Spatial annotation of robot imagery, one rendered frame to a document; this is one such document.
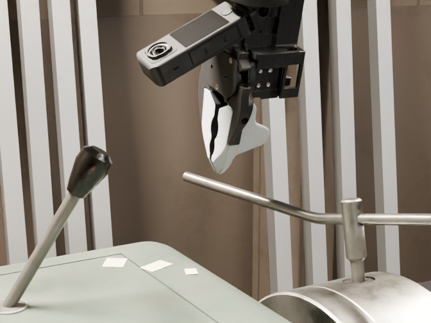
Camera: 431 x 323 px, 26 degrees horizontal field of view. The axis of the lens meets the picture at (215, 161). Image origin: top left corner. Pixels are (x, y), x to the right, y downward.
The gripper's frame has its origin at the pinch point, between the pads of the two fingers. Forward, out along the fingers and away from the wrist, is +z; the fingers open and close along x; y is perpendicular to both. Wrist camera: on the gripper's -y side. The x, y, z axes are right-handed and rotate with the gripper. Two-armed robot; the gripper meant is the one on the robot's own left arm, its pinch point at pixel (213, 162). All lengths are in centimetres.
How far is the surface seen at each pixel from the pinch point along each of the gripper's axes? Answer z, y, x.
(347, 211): 0.2, 8.5, -13.4
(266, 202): 3.9, 5.3, -3.5
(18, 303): 6.3, -25.0, -9.8
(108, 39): 66, 83, 213
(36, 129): 81, 44, 177
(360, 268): 5.6, 9.4, -16.2
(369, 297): 5.7, 7.1, -20.6
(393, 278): 6.3, 12.5, -18.0
